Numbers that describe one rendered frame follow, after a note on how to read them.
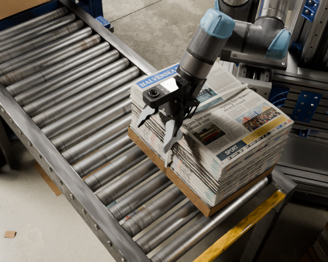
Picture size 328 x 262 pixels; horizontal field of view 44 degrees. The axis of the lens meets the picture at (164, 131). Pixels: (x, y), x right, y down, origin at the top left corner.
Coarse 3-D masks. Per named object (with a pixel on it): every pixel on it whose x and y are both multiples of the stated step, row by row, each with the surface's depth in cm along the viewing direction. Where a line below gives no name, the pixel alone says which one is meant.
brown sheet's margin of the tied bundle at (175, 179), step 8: (272, 168) 125; (176, 176) 116; (264, 176) 125; (176, 184) 118; (184, 184) 115; (248, 184) 118; (184, 192) 117; (192, 192) 113; (240, 192) 118; (192, 200) 115; (200, 200) 111; (224, 200) 112; (200, 208) 113; (208, 208) 110; (216, 208) 112; (208, 216) 112
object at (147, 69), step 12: (60, 0) 186; (72, 12) 180; (84, 12) 180; (84, 24) 176; (96, 24) 174; (108, 36) 169; (120, 48) 164; (132, 60) 160; (144, 60) 160; (144, 72) 156; (276, 168) 128; (276, 180) 125; (288, 180) 125; (264, 192) 132; (288, 192) 123
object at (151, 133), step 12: (156, 72) 119; (168, 72) 119; (216, 72) 122; (228, 72) 123; (132, 84) 115; (144, 84) 115; (156, 84) 115; (204, 84) 118; (216, 84) 119; (228, 84) 119; (132, 96) 117; (204, 96) 114; (132, 108) 121; (132, 120) 124; (156, 120) 112; (144, 132) 122; (156, 132) 115; (156, 144) 119
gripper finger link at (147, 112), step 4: (148, 108) 104; (156, 108) 103; (144, 112) 105; (148, 112) 104; (152, 112) 103; (156, 112) 104; (140, 116) 106; (144, 116) 105; (148, 116) 105; (140, 120) 106; (144, 120) 106; (140, 124) 107
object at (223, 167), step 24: (216, 120) 108; (240, 120) 109; (264, 120) 109; (288, 120) 111; (192, 144) 103; (216, 144) 102; (240, 144) 102; (264, 144) 106; (192, 168) 108; (216, 168) 99; (240, 168) 104; (264, 168) 118; (216, 192) 104
